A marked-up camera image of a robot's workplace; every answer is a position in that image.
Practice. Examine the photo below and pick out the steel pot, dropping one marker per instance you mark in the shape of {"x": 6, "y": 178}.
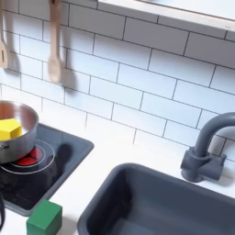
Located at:
{"x": 22, "y": 147}

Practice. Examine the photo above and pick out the yellow block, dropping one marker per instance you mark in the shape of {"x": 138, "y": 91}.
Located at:
{"x": 9, "y": 130}

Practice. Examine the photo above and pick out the green block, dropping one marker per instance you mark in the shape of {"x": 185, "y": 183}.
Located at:
{"x": 44, "y": 218}

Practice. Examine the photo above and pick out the black toy stove top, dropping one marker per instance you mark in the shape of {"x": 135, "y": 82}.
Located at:
{"x": 72, "y": 150}

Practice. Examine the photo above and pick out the wooden spoon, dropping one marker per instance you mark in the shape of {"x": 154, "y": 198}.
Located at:
{"x": 54, "y": 69}

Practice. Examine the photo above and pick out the grey tap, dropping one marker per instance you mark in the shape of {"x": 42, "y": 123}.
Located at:
{"x": 199, "y": 165}

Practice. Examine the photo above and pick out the dark grey sink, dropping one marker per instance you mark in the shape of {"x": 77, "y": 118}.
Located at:
{"x": 171, "y": 202}

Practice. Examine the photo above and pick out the light wooden shelf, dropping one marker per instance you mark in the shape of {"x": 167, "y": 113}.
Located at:
{"x": 171, "y": 13}

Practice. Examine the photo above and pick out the wooden slotted spatula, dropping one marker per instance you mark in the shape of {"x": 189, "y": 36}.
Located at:
{"x": 3, "y": 56}

